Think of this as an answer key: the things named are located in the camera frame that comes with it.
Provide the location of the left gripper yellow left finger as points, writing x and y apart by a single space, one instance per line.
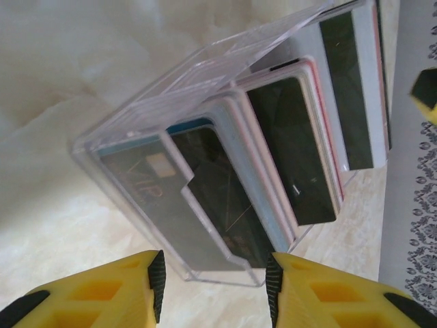
136 273

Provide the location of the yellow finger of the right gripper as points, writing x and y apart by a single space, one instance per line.
428 92

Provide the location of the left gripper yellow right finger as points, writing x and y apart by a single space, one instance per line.
297 283

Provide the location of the dark VIP card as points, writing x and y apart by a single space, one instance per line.
150 198

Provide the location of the white card black stripe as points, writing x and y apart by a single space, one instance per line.
351 102

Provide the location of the light blue card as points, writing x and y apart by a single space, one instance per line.
254 177

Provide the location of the black card gold lines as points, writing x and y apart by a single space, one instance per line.
218 191

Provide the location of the black card pink edge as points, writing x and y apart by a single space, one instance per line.
293 150

